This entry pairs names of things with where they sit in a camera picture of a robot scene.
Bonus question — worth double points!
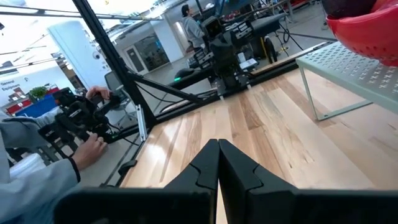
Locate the red plastic colander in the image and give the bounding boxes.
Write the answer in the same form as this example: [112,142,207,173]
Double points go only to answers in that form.
[326,0,398,68]

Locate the person's forearm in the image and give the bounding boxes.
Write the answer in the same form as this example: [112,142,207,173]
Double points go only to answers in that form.
[0,115,81,224]

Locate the pale green perforated shelf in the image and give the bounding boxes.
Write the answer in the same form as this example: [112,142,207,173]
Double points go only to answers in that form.
[295,40,398,122]

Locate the grey office chair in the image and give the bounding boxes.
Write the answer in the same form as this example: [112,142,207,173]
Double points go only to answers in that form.
[104,70,137,127]

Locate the person's hand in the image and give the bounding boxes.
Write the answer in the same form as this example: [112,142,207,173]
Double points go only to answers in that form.
[72,133,108,171]
[85,86,111,101]

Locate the orange toy fruit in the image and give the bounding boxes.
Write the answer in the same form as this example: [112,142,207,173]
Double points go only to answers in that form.
[371,0,390,13]

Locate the black round fruit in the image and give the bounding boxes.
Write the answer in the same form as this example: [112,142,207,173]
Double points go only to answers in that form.
[322,0,379,19]

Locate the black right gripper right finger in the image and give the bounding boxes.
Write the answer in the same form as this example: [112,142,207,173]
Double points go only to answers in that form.
[219,139,299,224]

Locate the green potted plant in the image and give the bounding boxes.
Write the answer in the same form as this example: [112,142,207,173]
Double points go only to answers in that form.
[29,86,48,101]

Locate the person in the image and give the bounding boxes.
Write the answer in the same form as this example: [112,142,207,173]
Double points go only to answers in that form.
[181,3,205,53]

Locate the black metal table frame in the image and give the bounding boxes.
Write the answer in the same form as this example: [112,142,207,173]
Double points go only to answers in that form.
[71,0,338,187]

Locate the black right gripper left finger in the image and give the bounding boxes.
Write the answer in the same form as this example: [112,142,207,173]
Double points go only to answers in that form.
[164,139,220,191]

